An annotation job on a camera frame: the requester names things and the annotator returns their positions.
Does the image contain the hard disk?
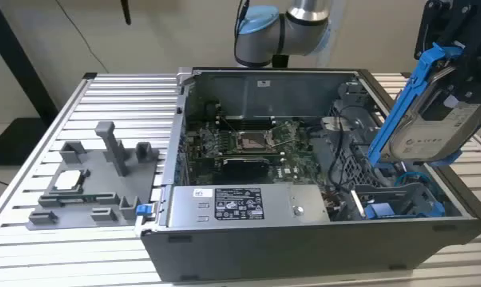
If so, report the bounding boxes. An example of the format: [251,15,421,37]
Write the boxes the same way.
[366,41,481,172]

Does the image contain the grey drive cage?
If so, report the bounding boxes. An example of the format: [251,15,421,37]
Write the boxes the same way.
[319,80,387,188]

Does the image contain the metal socket cover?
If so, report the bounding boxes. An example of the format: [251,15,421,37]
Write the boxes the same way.
[268,125,298,148]

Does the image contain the green motherboard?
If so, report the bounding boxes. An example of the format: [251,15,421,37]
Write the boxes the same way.
[183,124,328,185]

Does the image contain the CPU socket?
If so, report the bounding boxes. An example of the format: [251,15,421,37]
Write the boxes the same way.
[235,130,274,152]

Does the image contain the black graphics card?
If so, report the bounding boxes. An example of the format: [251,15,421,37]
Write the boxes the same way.
[219,157,274,181]

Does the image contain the silver power supply unit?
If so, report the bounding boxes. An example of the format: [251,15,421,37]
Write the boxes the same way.
[164,183,331,225]

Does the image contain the open grey PC case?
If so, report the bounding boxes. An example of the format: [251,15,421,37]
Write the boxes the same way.
[134,66,481,283]

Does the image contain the grey parts rack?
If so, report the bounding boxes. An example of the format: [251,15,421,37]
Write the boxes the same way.
[27,120,162,231]

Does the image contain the silver CPU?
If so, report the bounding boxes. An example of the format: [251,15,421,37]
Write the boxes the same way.
[52,170,87,191]

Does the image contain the blue wire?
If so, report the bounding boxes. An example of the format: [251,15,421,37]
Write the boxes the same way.
[394,170,430,194]

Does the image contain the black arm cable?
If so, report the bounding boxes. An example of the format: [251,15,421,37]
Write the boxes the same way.
[234,0,251,39]

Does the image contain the black hanging cable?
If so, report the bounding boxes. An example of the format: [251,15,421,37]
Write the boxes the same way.
[119,0,132,25]

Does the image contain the black metal frame post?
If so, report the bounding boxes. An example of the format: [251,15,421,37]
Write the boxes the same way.
[0,0,59,126]

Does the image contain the black floor base plate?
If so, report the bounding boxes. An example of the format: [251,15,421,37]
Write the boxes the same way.
[0,117,48,166]

